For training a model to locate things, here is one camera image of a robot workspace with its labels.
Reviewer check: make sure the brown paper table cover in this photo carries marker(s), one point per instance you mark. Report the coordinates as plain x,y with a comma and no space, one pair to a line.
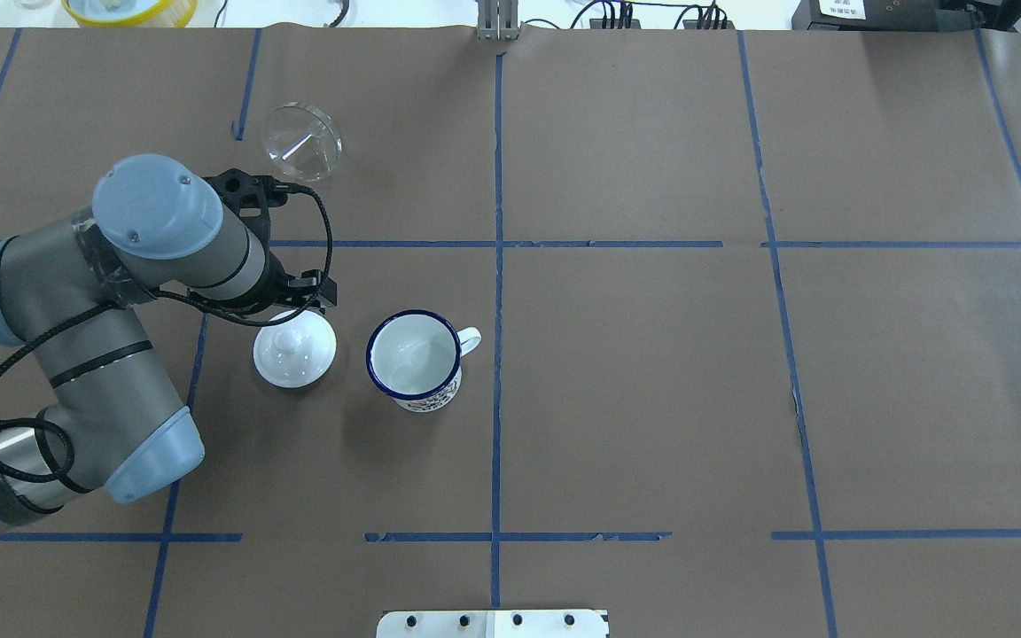
750,307

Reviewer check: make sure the white ceramic lid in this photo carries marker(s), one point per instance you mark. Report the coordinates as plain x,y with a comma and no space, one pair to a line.
295,354

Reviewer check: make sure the white enamel mug blue rim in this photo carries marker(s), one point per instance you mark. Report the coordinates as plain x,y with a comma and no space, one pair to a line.
415,358

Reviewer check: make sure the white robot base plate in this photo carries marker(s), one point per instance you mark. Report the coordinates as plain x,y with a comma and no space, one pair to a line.
495,623

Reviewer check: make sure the black power strip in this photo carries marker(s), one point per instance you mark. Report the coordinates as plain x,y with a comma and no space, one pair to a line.
646,15

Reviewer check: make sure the aluminium frame post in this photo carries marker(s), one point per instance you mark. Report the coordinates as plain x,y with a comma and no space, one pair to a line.
498,20

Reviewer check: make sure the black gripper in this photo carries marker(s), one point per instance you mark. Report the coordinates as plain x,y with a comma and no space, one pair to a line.
277,276

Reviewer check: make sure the yellow rimmed bowl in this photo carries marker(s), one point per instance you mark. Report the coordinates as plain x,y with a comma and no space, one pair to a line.
131,14

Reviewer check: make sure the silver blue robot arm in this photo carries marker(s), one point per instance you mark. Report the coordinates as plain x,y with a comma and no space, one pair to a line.
86,402

